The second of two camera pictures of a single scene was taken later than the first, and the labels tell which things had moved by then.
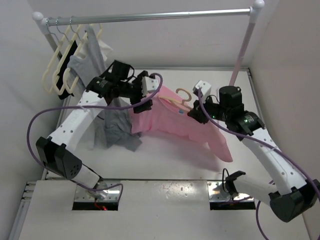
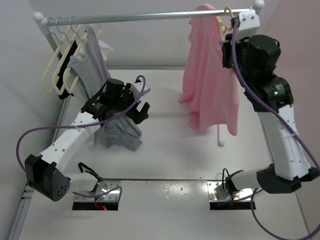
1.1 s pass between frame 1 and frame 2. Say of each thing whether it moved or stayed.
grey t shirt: stayed
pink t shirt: moved
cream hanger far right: stayed
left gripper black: moved
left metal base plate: stayed
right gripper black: moved
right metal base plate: stayed
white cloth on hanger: stayed
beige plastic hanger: moved
